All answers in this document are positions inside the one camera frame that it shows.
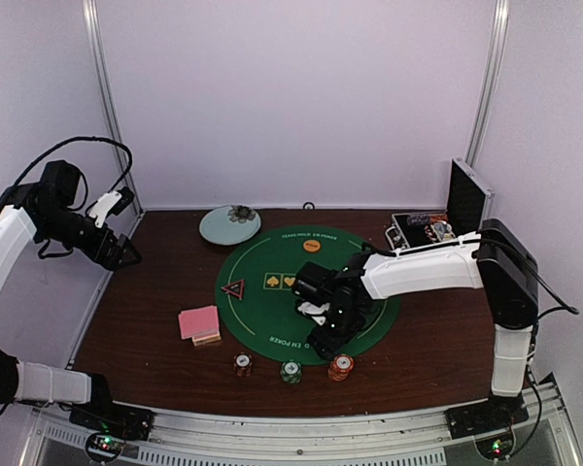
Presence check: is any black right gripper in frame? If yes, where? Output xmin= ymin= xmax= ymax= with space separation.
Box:
xmin=308 ymin=305 xmax=366 ymax=360

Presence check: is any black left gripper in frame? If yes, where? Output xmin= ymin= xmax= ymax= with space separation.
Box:
xmin=39 ymin=205 xmax=142 ymax=271

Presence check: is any red poker chip stack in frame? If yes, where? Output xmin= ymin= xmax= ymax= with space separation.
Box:
xmin=327 ymin=354 xmax=354 ymax=382

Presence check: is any orange big blind button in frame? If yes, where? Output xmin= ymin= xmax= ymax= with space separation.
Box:
xmin=303 ymin=240 xmax=322 ymax=253

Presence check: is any black triangular dealer button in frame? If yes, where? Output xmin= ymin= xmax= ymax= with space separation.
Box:
xmin=222 ymin=279 xmax=246 ymax=300

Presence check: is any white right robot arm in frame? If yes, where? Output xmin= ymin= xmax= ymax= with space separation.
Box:
xmin=291 ymin=218 xmax=538 ymax=429

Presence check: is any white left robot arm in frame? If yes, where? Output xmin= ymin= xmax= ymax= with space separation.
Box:
xmin=0 ymin=160 xmax=142 ymax=431

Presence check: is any green poker chip stack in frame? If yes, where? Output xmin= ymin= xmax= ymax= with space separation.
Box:
xmin=280 ymin=360 xmax=302 ymax=384

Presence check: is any brown poker chip stack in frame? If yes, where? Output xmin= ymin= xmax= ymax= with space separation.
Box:
xmin=233 ymin=352 xmax=253 ymax=378

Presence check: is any round green poker mat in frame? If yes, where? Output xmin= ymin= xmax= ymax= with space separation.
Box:
xmin=214 ymin=225 xmax=401 ymax=367

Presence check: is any red-backed playing card deck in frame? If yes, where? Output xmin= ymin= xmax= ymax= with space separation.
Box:
xmin=178 ymin=306 xmax=220 ymax=340

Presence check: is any light blue flower plate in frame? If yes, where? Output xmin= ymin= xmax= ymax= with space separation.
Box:
xmin=199 ymin=205 xmax=261 ymax=246

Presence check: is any playing card box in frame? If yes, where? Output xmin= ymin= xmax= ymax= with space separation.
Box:
xmin=191 ymin=333 xmax=222 ymax=348

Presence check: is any aluminium poker case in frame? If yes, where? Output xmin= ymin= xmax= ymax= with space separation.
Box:
xmin=385 ymin=158 xmax=494 ymax=250

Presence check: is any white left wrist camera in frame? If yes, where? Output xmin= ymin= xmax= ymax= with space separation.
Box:
xmin=86 ymin=186 xmax=135 ymax=228

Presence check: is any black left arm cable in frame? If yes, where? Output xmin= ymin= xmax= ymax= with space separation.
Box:
xmin=0 ymin=135 xmax=135 ymax=215

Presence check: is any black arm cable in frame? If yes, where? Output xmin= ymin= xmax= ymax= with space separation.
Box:
xmin=480 ymin=237 xmax=580 ymax=319
xmin=0 ymin=135 xmax=135 ymax=215

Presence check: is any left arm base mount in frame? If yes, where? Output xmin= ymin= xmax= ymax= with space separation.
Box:
xmin=69 ymin=374 xmax=154 ymax=441

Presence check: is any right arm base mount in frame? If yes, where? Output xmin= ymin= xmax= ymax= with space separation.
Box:
xmin=445 ymin=394 xmax=529 ymax=440

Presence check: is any aluminium front rail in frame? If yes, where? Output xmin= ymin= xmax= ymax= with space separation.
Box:
xmin=28 ymin=373 xmax=583 ymax=466

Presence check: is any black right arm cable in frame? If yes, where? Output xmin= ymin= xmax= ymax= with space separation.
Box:
xmin=480 ymin=237 xmax=580 ymax=319

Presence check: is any left aluminium frame post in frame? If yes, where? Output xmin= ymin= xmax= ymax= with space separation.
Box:
xmin=82 ymin=0 xmax=144 ymax=217

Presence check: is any aluminium frame post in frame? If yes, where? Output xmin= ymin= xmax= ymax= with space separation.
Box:
xmin=465 ymin=0 xmax=510 ymax=167
xmin=82 ymin=0 xmax=144 ymax=217

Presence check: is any right aluminium frame post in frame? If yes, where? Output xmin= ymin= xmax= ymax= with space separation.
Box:
xmin=465 ymin=0 xmax=510 ymax=167

